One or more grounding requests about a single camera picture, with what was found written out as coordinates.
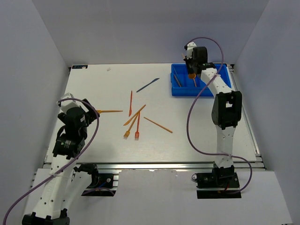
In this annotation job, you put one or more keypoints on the blue compartment tray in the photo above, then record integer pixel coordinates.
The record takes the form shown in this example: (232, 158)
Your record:
(183, 86)

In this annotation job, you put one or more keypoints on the red plastic knife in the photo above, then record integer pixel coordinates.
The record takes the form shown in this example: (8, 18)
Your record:
(130, 104)

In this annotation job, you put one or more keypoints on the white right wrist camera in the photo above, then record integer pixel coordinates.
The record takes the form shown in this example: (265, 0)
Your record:
(190, 45)

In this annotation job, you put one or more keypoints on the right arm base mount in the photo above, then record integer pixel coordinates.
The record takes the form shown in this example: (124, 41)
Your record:
(220, 183)

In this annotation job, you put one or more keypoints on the orange plastic fork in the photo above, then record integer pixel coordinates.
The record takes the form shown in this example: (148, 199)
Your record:
(127, 133)

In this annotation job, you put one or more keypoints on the orange chopstick diagonal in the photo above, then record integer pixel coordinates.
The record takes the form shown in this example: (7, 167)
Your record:
(170, 131)

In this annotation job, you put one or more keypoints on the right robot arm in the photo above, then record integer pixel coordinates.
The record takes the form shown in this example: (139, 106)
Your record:
(226, 111)

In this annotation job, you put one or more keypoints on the aluminium table rail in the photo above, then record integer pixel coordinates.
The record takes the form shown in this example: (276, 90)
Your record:
(258, 164)

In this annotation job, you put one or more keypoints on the dark blue plastic knife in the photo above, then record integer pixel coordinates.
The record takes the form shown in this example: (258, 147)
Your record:
(147, 85)

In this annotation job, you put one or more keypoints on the yellow fork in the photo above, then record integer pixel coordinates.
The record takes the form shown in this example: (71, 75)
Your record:
(109, 111)

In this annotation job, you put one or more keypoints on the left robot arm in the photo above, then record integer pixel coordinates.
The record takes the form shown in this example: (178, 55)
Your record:
(66, 181)

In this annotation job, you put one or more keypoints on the orange plastic knife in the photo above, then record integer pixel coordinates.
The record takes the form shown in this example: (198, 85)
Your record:
(126, 123)

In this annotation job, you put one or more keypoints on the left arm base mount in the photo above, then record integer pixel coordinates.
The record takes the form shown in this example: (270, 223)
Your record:
(101, 183)

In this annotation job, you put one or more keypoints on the dark label sticker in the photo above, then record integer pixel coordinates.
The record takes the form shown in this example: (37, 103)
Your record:
(79, 66)

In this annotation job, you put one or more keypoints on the red plastic fork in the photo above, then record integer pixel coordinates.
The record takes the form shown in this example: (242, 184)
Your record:
(137, 128)

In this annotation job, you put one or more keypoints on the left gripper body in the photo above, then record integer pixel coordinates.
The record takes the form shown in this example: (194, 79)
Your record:
(90, 116)

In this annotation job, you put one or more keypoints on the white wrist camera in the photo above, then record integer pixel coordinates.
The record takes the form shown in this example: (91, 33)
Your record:
(67, 103)
(190, 45)

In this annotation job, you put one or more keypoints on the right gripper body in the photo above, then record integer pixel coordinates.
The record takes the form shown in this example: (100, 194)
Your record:
(190, 63)

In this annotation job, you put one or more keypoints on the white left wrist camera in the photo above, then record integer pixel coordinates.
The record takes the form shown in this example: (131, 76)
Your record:
(67, 103)

